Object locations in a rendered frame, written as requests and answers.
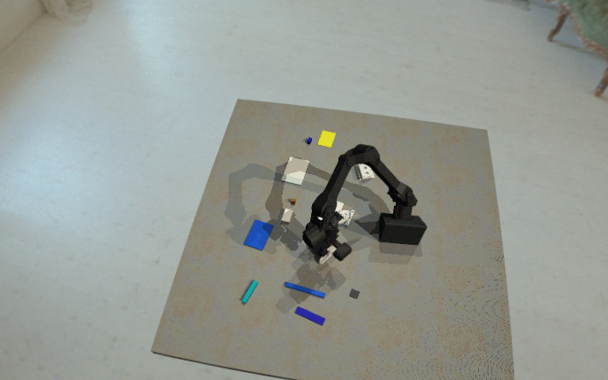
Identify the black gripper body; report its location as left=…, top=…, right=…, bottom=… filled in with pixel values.
left=306, top=222, right=352, bottom=261

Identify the teal flat bar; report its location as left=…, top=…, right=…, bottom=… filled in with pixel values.
left=241, top=281, right=258, bottom=303

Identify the yellow flat plate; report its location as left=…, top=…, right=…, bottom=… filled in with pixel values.
left=317, top=130, right=336, bottom=148

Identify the blue flat rectangular plate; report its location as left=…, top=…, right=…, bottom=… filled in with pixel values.
left=244, top=220, right=274, bottom=251

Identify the dark blue flat bar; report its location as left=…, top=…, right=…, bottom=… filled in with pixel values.
left=295, top=307, right=325, bottom=326

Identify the blue rectangular bar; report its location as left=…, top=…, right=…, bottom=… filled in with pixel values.
left=285, top=282, right=325, bottom=298

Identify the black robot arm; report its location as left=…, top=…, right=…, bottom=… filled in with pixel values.
left=302, top=144, right=417, bottom=257

